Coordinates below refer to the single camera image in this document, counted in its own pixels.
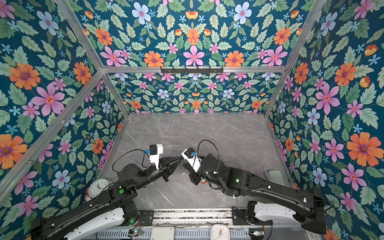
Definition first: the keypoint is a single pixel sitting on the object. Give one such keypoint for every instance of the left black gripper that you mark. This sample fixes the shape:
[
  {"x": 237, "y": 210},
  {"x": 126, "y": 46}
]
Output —
[{"x": 169, "y": 168}]

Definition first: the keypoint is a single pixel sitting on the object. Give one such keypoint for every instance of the right small circuit board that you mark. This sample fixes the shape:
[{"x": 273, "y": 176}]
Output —
[{"x": 256, "y": 234}]

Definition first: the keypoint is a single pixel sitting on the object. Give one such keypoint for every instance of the white square device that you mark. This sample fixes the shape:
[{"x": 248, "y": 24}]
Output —
[{"x": 162, "y": 233}]

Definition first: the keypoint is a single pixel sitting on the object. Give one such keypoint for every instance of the white alarm clock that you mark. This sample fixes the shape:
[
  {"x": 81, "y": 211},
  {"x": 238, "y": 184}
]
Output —
[{"x": 96, "y": 188}]

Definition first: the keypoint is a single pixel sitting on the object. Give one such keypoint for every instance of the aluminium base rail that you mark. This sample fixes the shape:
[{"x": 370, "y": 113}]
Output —
[{"x": 281, "y": 216}]

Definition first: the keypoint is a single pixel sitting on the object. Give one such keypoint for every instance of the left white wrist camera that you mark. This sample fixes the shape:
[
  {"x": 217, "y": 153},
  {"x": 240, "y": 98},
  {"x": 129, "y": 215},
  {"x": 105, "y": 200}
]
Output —
[{"x": 154, "y": 152}]

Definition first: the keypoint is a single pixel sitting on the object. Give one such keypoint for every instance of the black hook rail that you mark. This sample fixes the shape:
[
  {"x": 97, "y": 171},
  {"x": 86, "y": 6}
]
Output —
[{"x": 191, "y": 70}]

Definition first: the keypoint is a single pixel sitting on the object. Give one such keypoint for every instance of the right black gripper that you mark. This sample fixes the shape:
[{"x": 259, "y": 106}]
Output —
[{"x": 193, "y": 176}]

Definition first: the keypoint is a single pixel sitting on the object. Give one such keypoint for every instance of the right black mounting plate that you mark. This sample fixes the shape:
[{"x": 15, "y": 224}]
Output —
[{"x": 247, "y": 217}]

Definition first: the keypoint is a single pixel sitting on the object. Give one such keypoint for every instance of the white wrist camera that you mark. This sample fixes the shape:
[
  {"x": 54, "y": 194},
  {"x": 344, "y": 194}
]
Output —
[
  {"x": 191, "y": 157},
  {"x": 154, "y": 152}
]

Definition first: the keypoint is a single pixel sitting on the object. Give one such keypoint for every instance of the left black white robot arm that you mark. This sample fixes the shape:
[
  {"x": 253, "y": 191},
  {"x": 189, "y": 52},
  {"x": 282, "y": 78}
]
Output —
[{"x": 112, "y": 207}]

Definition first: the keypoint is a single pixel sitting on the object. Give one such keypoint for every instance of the pale green sponge block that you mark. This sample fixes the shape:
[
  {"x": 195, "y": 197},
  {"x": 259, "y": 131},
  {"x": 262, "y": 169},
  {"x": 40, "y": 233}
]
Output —
[{"x": 275, "y": 176}]

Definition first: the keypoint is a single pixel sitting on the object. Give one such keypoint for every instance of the black mounting plate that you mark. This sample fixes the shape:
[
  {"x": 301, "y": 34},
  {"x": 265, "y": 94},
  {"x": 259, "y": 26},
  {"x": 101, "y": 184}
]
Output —
[
  {"x": 144, "y": 218},
  {"x": 247, "y": 217}
]

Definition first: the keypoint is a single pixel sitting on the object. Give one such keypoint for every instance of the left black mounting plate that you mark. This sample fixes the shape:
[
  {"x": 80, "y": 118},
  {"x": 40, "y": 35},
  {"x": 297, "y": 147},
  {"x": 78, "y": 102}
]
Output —
[{"x": 144, "y": 218}]

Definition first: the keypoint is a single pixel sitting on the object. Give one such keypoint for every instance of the left small circuit board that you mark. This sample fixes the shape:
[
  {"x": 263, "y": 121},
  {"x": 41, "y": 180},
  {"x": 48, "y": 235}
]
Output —
[{"x": 135, "y": 233}]

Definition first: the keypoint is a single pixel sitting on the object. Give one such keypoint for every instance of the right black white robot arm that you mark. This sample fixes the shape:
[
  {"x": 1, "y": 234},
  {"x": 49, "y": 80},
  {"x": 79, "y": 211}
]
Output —
[{"x": 308, "y": 206}]

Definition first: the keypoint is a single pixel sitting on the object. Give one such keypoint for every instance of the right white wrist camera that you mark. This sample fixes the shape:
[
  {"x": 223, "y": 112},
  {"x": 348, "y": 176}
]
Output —
[{"x": 191, "y": 157}]

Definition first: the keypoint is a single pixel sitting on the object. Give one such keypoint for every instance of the small circuit board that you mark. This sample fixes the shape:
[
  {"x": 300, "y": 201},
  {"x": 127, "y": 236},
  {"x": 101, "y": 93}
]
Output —
[
  {"x": 135, "y": 233},
  {"x": 256, "y": 234}
]

